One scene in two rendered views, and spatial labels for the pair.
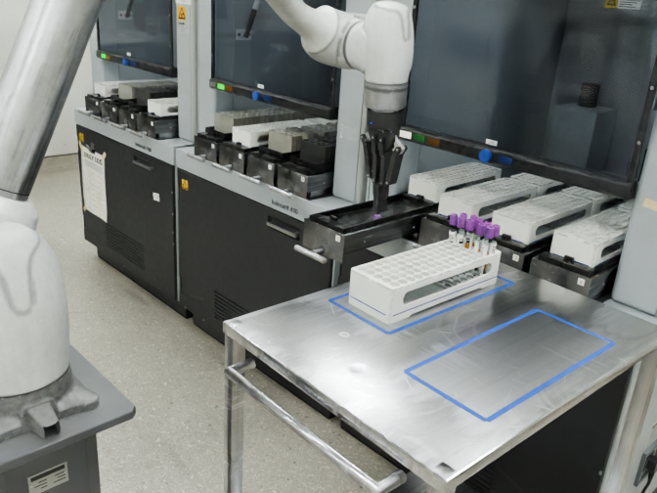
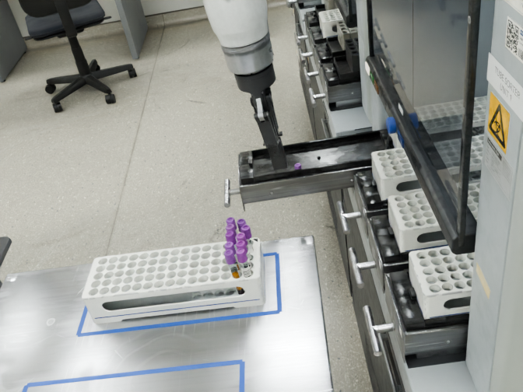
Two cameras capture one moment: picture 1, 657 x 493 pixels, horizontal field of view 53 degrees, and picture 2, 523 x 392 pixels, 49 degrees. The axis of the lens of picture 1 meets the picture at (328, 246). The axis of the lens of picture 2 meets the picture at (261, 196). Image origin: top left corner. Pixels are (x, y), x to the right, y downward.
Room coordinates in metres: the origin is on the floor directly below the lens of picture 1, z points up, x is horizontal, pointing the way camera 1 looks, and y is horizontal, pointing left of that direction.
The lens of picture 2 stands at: (0.72, -0.84, 1.52)
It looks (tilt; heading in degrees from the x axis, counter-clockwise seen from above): 36 degrees down; 49
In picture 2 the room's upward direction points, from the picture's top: 11 degrees counter-clockwise
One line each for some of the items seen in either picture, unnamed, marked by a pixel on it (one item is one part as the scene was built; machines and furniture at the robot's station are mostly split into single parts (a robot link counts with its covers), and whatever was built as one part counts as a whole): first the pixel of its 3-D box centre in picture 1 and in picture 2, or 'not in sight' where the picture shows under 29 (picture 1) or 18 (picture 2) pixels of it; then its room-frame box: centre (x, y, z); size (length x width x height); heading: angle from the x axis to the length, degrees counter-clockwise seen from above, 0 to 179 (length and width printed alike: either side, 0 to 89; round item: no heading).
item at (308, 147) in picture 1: (314, 153); (352, 57); (1.94, 0.06, 0.85); 0.12 x 0.02 x 0.06; 45
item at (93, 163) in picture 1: (91, 182); (293, 32); (2.83, 1.08, 0.43); 0.27 x 0.02 x 0.36; 45
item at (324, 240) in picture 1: (412, 212); (379, 157); (1.64, -0.21, 0.78); 0.73 x 0.14 x 0.09; 135
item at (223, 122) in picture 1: (226, 123); (329, 3); (2.26, 0.38, 0.85); 0.12 x 0.02 x 0.06; 45
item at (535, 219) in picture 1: (542, 218); (477, 213); (1.51, -0.51, 0.83); 0.30 x 0.10 x 0.06; 135
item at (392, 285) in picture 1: (427, 275); (177, 280); (1.08, -0.18, 0.85); 0.30 x 0.10 x 0.06; 133
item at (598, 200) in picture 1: (601, 198); not in sight; (1.73, -0.73, 0.83); 0.30 x 0.10 x 0.06; 135
